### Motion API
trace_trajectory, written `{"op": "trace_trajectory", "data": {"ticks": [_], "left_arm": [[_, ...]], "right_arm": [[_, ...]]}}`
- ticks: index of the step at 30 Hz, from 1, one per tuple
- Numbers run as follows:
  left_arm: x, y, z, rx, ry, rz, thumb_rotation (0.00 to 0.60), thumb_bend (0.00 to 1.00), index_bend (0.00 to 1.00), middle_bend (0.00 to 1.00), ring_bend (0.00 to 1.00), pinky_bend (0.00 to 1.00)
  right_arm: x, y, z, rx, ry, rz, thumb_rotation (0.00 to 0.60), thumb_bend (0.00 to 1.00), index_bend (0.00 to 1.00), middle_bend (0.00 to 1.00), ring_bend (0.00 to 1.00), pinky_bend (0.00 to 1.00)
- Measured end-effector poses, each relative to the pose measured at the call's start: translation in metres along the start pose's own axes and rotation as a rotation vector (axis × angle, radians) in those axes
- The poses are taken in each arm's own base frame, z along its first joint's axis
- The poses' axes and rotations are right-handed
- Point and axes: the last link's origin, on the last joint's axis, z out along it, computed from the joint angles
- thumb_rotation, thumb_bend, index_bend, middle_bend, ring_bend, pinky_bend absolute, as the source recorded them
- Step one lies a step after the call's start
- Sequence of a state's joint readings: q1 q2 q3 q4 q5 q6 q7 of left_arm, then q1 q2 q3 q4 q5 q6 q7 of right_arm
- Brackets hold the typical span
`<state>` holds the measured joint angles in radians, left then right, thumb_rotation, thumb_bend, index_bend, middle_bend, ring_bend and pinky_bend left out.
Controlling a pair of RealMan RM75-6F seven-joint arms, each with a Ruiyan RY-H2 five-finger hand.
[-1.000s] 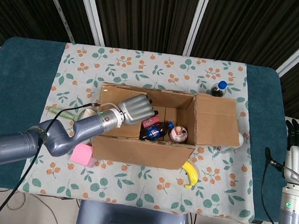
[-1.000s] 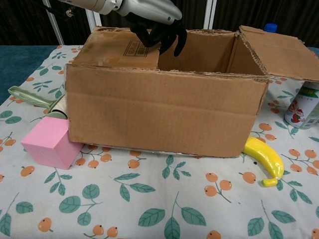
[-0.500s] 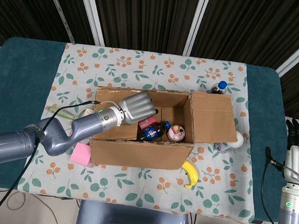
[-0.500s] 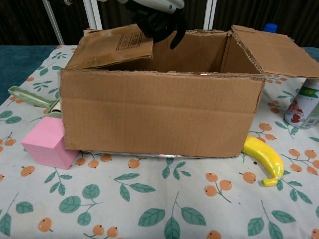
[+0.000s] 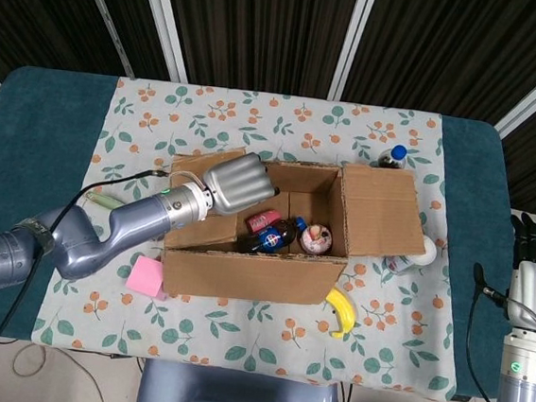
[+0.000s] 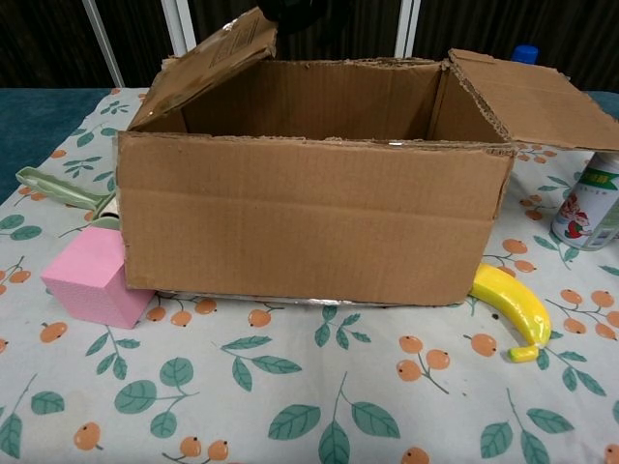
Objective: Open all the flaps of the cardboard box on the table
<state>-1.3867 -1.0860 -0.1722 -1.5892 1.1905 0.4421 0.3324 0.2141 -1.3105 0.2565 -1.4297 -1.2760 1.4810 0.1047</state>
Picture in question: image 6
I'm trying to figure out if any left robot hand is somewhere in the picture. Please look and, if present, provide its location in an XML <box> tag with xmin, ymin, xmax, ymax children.
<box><xmin>261</xmin><ymin>0</ymin><xmax>348</xmax><ymax>35</ymax></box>

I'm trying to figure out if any brown cardboard box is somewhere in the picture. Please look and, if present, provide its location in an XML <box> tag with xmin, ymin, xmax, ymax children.
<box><xmin>115</xmin><ymin>5</ymin><xmax>619</xmax><ymax>308</ymax></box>

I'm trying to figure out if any cola bottle blue cap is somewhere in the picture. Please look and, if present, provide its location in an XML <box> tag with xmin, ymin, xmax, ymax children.
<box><xmin>512</xmin><ymin>44</ymin><xmax>540</xmax><ymax>65</ymax></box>

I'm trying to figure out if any teal table cover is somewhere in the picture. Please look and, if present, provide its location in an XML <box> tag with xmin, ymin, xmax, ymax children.
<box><xmin>0</xmin><ymin>86</ymin><xmax>619</xmax><ymax>204</ymax></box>

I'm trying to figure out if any pink cube block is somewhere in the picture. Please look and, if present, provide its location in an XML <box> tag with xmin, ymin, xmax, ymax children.
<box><xmin>40</xmin><ymin>226</ymin><xmax>155</xmax><ymax>331</ymax></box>

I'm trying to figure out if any white can green label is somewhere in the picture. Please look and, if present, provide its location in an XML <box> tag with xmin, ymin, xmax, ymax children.
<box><xmin>550</xmin><ymin>149</ymin><xmax>619</xmax><ymax>252</ymax></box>

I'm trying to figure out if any yellow toy banana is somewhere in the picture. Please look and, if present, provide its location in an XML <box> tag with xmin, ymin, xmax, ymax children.
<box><xmin>467</xmin><ymin>263</ymin><xmax>553</xmax><ymax>364</ymax></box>

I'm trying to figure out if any floral orange print tablecloth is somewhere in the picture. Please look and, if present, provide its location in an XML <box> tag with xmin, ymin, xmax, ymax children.
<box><xmin>0</xmin><ymin>86</ymin><xmax>619</xmax><ymax>464</ymax></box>

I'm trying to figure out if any white frame post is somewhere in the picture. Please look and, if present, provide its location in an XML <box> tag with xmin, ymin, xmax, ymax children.
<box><xmin>161</xmin><ymin>0</ymin><xmax>198</xmax><ymax>58</ymax></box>
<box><xmin>394</xmin><ymin>0</ymin><xmax>421</xmax><ymax>60</ymax></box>
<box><xmin>80</xmin><ymin>0</ymin><xmax>125</xmax><ymax>89</ymax></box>

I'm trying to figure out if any green handled lint roller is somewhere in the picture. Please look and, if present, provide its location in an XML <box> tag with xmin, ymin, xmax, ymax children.
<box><xmin>15</xmin><ymin>165</ymin><xmax>120</xmax><ymax>231</ymax></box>

